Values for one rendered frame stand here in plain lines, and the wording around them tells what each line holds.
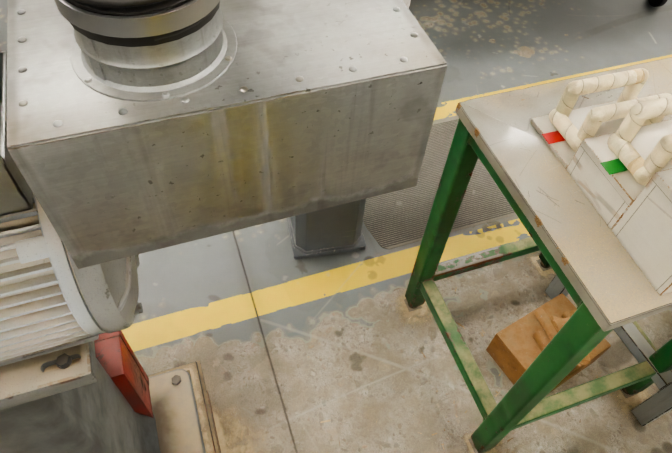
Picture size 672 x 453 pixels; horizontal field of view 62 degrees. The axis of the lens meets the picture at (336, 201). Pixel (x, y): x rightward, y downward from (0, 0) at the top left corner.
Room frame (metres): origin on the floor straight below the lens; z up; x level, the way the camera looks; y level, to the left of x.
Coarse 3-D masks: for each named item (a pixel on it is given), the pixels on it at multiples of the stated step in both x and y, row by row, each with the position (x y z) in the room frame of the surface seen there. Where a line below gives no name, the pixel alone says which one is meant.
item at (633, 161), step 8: (616, 136) 0.78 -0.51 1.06; (608, 144) 0.78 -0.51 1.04; (616, 144) 0.77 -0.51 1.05; (624, 144) 0.76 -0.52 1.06; (616, 152) 0.76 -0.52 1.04; (624, 152) 0.75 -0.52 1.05; (632, 152) 0.74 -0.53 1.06; (624, 160) 0.73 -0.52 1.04; (632, 160) 0.73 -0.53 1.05; (640, 160) 0.72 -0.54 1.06; (632, 168) 0.71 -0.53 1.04; (640, 168) 0.71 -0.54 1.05; (640, 176) 0.69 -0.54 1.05; (648, 176) 0.69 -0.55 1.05
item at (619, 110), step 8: (648, 96) 0.92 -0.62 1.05; (656, 96) 0.91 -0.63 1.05; (664, 96) 0.92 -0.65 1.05; (616, 104) 0.88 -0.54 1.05; (624, 104) 0.88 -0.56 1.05; (632, 104) 0.88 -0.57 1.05; (592, 112) 0.86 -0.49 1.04; (600, 112) 0.85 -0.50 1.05; (608, 112) 0.86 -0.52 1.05; (616, 112) 0.86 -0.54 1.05; (624, 112) 0.87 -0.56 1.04; (600, 120) 0.84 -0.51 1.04; (608, 120) 0.85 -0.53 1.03
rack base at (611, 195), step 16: (640, 128) 0.85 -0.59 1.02; (656, 128) 0.85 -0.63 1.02; (592, 144) 0.79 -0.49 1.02; (640, 144) 0.80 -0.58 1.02; (656, 144) 0.80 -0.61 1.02; (576, 160) 0.79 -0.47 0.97; (592, 160) 0.76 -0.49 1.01; (608, 160) 0.75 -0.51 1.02; (576, 176) 0.77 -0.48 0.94; (592, 176) 0.75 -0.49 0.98; (608, 176) 0.72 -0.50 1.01; (624, 176) 0.71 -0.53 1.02; (592, 192) 0.73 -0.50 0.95; (608, 192) 0.70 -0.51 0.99; (624, 192) 0.68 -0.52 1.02; (608, 208) 0.68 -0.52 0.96; (624, 208) 0.66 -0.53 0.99; (608, 224) 0.67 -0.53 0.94
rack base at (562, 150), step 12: (588, 108) 0.99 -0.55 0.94; (540, 120) 0.93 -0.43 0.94; (576, 120) 0.94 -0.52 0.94; (612, 120) 0.95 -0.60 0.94; (540, 132) 0.90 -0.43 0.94; (600, 132) 0.91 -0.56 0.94; (612, 132) 0.92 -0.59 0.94; (552, 144) 0.86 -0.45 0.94; (564, 144) 0.87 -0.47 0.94; (564, 156) 0.83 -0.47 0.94
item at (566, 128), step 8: (552, 112) 0.93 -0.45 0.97; (552, 120) 0.92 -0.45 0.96; (560, 120) 0.90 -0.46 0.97; (568, 120) 0.90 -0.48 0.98; (560, 128) 0.89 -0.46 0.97; (568, 128) 0.88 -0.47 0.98; (576, 128) 0.88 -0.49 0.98; (568, 136) 0.86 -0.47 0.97; (576, 136) 0.86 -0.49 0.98; (576, 144) 0.84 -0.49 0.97
